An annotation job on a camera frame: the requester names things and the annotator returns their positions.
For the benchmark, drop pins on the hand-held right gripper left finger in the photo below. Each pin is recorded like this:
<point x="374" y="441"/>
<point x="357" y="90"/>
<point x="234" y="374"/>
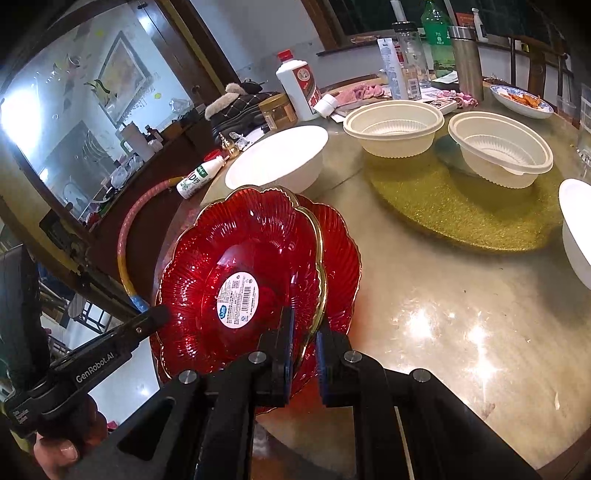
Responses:
<point x="288" y="344"/>

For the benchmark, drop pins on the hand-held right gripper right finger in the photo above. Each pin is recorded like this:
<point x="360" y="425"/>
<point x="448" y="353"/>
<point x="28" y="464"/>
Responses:
<point x="323" y="369"/>

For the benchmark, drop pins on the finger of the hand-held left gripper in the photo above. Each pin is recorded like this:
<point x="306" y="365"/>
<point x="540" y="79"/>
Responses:
<point x="115" y="350"/>

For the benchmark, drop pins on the white foam bowl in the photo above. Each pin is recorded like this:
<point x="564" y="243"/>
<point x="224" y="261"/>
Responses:
<point x="577" y="230"/>
<point x="277" y="159"/>

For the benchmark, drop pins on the person's left hand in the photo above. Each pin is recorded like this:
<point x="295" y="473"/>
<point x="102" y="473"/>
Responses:
<point x="55" y="457"/>

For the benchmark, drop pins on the multicolour hula hoop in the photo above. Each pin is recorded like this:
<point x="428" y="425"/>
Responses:
<point x="122" y="249"/>

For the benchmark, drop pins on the dark wooden sideboard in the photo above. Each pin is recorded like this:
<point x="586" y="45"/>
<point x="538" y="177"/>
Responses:
<point x="152" y="170"/>

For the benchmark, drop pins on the white milk drink bottle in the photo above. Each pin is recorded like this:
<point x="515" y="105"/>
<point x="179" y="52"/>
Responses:
<point x="196" y="180"/>

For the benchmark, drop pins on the gold glitter round mat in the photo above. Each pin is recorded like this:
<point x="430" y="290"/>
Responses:
<point x="438" y="217"/>

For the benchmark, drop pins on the small gold bottle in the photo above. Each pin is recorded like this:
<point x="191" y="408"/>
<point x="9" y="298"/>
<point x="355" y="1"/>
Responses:
<point x="229" y="146"/>

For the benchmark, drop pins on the brown spread jar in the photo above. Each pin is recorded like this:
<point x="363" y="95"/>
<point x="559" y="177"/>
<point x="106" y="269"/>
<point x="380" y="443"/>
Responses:
<point x="277" y="113"/>

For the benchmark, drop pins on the small white cup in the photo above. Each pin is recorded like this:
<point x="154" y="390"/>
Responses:
<point x="325" y="105"/>

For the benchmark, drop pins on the cream ribbed plastic bowl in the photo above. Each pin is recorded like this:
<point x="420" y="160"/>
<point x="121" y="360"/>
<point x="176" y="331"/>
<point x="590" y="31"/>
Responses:
<point x="392" y="124"/>
<point x="501" y="147"/>

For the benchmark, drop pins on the black padded jacket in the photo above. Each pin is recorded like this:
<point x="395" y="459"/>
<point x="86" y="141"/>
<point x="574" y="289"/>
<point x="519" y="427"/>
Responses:
<point x="240" y="106"/>

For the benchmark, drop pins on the white liquor bottle red cap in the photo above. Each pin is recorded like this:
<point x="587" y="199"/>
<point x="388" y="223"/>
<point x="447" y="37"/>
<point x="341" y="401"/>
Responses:
<point x="298" y="87"/>

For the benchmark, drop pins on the pink raw meat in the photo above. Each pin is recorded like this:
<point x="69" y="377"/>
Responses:
<point x="360" y="92"/>

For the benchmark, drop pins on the white blue carton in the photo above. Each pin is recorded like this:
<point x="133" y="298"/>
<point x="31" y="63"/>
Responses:
<point x="391" y="69"/>

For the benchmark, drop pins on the pink floral packet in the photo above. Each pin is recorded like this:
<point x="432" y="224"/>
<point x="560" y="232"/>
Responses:
<point x="455" y="99"/>

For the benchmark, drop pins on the blue-rimmed dish with food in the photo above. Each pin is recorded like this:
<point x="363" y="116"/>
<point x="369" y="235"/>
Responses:
<point x="521" y="104"/>

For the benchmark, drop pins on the stainless steel tumbler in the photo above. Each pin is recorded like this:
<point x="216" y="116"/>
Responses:
<point x="466" y="62"/>

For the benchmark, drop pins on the green soda bottle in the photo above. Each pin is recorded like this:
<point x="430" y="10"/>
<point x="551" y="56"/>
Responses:
<point x="437" y="39"/>

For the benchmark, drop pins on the white squeeze bottle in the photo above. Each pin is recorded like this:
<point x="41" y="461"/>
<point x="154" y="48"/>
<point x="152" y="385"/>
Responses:
<point x="480" y="25"/>

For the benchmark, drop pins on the wooden chair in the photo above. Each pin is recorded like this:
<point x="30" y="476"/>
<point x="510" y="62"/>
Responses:
<point x="538" y="64"/>

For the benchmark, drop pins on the large wall mirror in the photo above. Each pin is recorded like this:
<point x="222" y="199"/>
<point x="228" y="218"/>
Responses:
<point x="69" y="106"/>

